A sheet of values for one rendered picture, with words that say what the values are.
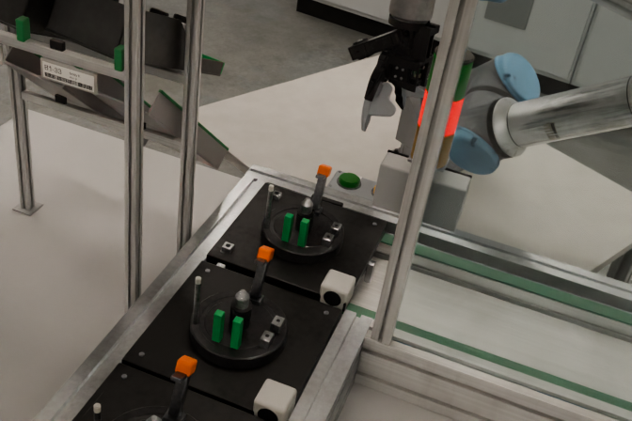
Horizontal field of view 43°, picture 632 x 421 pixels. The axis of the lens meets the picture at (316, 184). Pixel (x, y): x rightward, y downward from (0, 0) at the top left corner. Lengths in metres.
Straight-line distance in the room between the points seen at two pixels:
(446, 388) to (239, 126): 0.88
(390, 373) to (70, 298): 0.54
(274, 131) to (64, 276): 0.66
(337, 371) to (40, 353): 0.46
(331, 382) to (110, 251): 0.53
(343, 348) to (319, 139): 0.75
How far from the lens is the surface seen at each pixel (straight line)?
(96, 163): 1.73
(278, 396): 1.09
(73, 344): 1.34
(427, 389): 1.27
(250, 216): 1.41
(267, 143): 1.83
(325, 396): 1.15
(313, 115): 1.97
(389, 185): 1.11
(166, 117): 1.29
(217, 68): 1.36
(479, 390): 1.25
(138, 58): 1.08
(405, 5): 1.39
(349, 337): 1.24
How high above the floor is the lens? 1.81
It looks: 34 degrees down
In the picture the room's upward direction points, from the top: 9 degrees clockwise
